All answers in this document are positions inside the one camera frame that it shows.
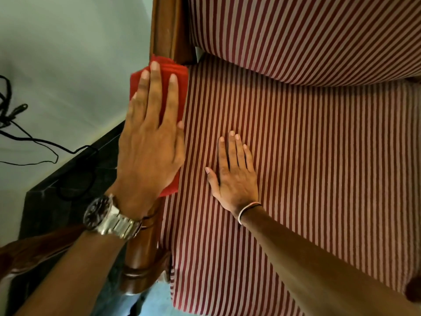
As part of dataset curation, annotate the person's right hand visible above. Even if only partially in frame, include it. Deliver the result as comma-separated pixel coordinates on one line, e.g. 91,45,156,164
205,130,261,216

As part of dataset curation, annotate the person's left hand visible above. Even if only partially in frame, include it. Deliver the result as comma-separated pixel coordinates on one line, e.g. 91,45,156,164
107,61,187,221

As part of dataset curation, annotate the red cleaning cloth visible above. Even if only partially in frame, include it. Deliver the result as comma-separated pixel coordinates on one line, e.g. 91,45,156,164
129,54,189,198

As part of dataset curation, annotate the person's right forearm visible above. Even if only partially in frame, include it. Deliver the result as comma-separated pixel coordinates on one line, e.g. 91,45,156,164
240,205,421,316

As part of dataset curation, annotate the person's left forearm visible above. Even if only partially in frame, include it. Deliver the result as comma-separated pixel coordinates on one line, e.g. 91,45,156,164
13,228,132,316

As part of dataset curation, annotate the red striped seat cushion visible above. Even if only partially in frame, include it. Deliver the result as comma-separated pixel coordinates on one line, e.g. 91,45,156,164
159,54,421,316

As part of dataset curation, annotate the silver metal wristwatch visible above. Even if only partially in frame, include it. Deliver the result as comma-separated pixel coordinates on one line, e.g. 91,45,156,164
83,194,143,241

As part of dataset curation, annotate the red striped back cushion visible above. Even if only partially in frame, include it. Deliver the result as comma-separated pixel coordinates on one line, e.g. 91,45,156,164
187,0,421,87

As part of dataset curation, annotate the brown wooden furniture piece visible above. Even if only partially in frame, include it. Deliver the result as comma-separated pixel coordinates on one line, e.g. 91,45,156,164
0,225,87,280

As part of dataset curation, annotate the thin thread wrist bracelet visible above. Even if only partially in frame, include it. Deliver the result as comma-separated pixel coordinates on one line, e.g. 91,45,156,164
237,201,262,225

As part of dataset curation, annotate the brown wooden sofa frame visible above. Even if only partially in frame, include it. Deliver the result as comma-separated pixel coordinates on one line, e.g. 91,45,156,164
119,0,198,296

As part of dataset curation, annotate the black cable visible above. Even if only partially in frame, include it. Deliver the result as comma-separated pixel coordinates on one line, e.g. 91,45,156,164
0,75,99,201

